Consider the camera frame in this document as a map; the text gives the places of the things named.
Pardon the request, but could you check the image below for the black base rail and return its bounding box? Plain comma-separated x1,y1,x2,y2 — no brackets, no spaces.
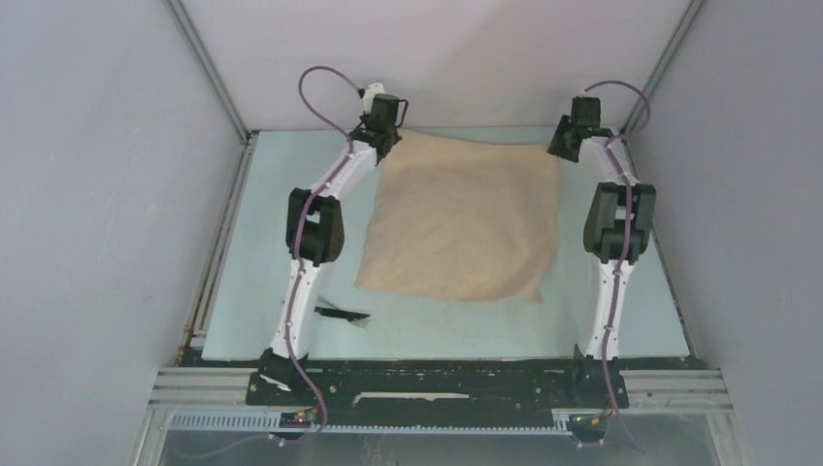
246,359,629,427

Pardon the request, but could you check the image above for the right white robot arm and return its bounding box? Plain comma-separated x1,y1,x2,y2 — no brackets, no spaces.
547,93,656,406

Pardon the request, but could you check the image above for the beige cloth napkin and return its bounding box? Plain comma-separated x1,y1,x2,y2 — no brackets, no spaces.
356,131,561,302

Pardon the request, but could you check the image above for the aluminium frame rail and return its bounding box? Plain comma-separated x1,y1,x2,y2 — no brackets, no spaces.
149,367,733,414

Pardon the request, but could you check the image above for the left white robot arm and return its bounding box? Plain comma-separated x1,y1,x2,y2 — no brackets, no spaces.
258,91,409,405

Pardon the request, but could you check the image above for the white cable duct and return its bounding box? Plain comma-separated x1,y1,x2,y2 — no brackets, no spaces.
167,410,572,436

